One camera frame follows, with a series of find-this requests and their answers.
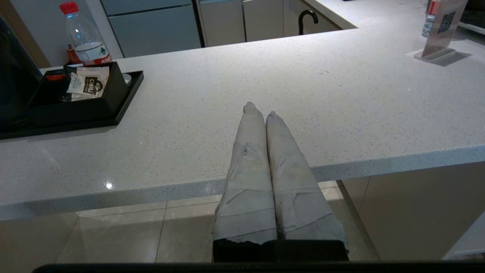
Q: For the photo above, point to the white tea bag packet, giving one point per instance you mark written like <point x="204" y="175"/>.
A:
<point x="88" y="84"/>

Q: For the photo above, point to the red sachet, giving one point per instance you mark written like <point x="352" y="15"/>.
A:
<point x="55" y="77"/>

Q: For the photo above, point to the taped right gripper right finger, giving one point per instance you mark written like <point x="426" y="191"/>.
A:
<point x="295" y="189"/>

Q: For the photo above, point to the grey kitchen base cabinets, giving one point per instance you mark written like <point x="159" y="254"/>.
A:
<point x="265" y="19"/>

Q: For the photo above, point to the grey refrigerator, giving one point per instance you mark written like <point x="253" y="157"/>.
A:
<point x="151" y="26"/>

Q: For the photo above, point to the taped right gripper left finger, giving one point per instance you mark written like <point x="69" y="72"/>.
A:
<point x="248" y="178"/>

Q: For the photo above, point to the black serving tray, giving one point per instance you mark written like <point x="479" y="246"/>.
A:
<point x="125" y="98"/>

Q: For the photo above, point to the water bottle with full label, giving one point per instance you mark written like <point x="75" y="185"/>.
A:
<point x="87" y="36"/>

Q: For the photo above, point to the black screen appliance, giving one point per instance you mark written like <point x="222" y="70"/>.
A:
<point x="473" y="17"/>

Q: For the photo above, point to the wooden door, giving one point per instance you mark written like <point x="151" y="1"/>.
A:
<point x="22" y="34"/>

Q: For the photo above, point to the red bag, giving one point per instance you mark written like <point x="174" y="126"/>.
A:
<point x="72" y="55"/>

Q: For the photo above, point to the black compartment organizer box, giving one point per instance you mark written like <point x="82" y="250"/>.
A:
<point x="75" y="112"/>

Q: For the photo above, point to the clear acrylic sign holder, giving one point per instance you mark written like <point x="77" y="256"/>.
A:
<point x="443" y="30"/>

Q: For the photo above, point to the water bottle with slanted label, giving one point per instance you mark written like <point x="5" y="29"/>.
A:
<point x="430" y="19"/>

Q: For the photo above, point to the black electric kettle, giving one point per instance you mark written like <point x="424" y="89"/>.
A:
<point x="15" y="76"/>

